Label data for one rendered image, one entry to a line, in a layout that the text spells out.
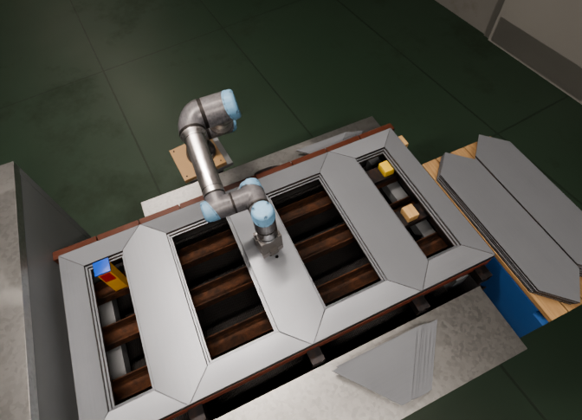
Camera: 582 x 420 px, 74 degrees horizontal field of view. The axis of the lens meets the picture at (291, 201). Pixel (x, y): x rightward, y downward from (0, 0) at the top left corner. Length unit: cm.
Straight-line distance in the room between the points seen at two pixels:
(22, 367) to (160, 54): 314
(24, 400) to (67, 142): 244
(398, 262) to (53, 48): 392
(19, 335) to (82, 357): 23
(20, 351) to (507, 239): 172
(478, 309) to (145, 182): 229
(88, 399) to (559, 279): 169
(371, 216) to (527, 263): 60
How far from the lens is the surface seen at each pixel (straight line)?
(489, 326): 167
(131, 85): 381
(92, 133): 352
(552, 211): 189
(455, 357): 160
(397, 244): 158
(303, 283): 146
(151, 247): 166
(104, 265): 166
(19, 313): 154
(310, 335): 142
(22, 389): 144
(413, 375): 151
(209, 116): 148
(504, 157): 198
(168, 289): 156
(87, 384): 158
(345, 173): 174
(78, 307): 168
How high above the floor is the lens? 223
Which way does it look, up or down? 57 degrees down
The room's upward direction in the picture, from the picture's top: 4 degrees counter-clockwise
